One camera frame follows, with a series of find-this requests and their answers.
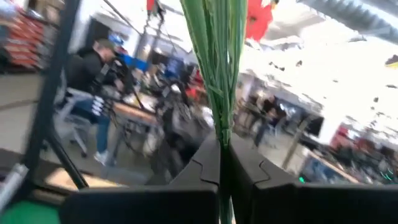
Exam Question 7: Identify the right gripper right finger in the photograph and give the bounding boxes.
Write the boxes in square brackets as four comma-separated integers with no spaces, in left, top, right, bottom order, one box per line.
[229,133,398,224]

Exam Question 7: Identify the red bin shelf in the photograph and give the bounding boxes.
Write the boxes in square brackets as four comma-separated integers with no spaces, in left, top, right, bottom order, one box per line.
[0,9,47,71]

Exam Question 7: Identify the wooden workbench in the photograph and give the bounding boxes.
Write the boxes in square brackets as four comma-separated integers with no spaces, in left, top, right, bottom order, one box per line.
[113,101,160,126]

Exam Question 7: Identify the red flower bunch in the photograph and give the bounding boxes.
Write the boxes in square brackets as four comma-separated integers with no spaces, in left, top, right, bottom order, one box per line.
[146,0,280,224]

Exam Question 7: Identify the white chair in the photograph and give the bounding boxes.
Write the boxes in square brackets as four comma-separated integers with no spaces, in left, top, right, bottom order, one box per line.
[54,88,94,156]

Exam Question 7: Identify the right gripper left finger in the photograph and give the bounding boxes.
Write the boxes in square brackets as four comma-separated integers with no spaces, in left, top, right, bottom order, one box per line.
[58,133,222,224]

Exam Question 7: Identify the black box white labels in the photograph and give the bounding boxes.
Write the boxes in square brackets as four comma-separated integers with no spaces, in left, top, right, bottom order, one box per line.
[91,95,106,118]

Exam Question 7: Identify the green table mat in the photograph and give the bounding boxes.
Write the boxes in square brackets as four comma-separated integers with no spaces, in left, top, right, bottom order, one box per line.
[0,200,62,224]

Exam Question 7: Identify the person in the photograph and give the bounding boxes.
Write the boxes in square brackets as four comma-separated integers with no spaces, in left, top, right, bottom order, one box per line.
[253,96,280,147]
[63,39,125,166]

